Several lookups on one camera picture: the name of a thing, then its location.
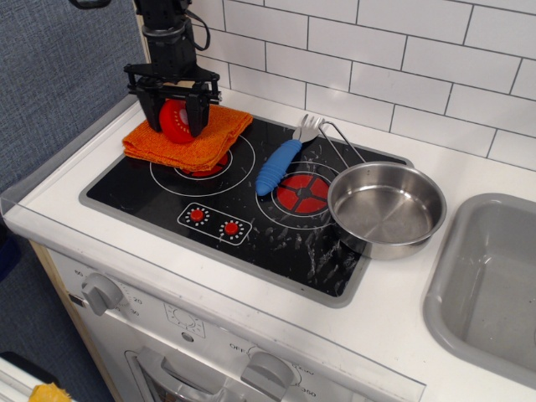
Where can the blue handled spork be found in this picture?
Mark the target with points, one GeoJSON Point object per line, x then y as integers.
{"type": "Point", "coordinates": [274, 169]}

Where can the light wooden side post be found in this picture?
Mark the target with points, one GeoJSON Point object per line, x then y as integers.
{"type": "Point", "coordinates": [140, 24]}

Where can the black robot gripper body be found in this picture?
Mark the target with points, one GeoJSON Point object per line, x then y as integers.
{"type": "Point", "coordinates": [173, 73]}

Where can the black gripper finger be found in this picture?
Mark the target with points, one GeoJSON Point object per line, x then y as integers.
{"type": "Point", "coordinates": [151, 105]}
{"type": "Point", "coordinates": [197, 107]}

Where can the grey right oven knob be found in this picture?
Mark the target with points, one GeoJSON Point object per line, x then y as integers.
{"type": "Point", "coordinates": [268, 375]}

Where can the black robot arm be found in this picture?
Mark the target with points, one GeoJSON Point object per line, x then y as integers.
{"type": "Point", "coordinates": [170, 20]}

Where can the grey oven knob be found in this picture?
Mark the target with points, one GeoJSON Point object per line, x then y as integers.
{"type": "Point", "coordinates": [268, 375]}
{"type": "Point", "coordinates": [101, 293]}

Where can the black toy stovetop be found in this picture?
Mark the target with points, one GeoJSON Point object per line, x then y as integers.
{"type": "Point", "coordinates": [285, 237]}

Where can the grey toy sink basin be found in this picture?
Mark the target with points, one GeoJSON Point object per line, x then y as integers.
{"type": "Point", "coordinates": [480, 305]}

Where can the yellow cloth at corner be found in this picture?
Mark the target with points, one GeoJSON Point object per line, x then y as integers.
{"type": "Point", "coordinates": [49, 393]}

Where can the orange knitted cloth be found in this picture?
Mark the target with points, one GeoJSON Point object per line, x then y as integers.
{"type": "Point", "coordinates": [201, 154]}

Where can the silver metal pot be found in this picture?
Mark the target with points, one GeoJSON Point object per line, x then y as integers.
{"type": "Point", "coordinates": [385, 210]}

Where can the white toy oven front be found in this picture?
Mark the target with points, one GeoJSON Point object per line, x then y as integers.
{"type": "Point", "coordinates": [151, 350]}

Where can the grey left oven knob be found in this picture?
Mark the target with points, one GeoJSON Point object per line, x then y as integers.
{"type": "Point", "coordinates": [101, 293]}

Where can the red toy tomato half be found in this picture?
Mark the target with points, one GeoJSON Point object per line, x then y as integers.
{"type": "Point", "coordinates": [173, 119]}

